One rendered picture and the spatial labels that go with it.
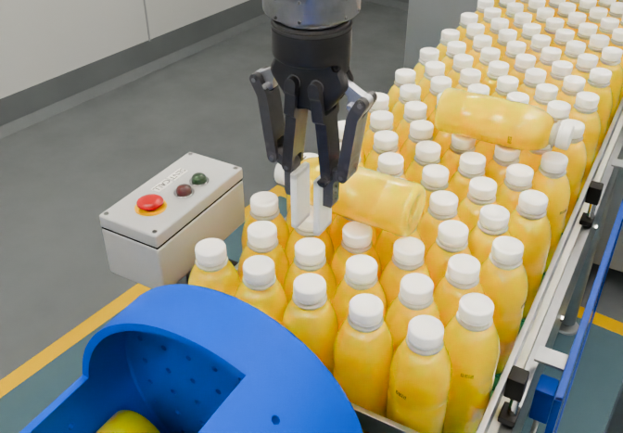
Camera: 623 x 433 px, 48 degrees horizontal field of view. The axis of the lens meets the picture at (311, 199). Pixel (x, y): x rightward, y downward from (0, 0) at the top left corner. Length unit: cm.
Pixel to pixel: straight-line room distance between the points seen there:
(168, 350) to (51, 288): 196
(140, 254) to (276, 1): 46
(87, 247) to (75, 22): 151
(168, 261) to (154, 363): 24
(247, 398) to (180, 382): 19
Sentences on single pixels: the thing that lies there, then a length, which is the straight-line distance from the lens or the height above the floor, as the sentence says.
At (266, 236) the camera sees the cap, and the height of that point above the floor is 110.
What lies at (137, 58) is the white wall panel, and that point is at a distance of 424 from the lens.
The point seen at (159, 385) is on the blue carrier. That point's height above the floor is 107.
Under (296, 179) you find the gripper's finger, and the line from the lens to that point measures 72.
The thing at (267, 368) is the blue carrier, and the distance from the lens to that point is 57.
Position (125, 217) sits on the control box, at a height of 110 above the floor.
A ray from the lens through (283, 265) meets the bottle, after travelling 92.
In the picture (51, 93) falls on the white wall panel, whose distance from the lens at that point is 392.
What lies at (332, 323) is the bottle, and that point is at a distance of 84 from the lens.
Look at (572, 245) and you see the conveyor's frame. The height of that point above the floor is 90.
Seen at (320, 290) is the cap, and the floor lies 110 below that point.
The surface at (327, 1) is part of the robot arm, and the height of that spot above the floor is 145.
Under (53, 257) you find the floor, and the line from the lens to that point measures 280.
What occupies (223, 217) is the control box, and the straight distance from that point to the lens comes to 104.
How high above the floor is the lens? 163
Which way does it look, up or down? 34 degrees down
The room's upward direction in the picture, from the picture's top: straight up
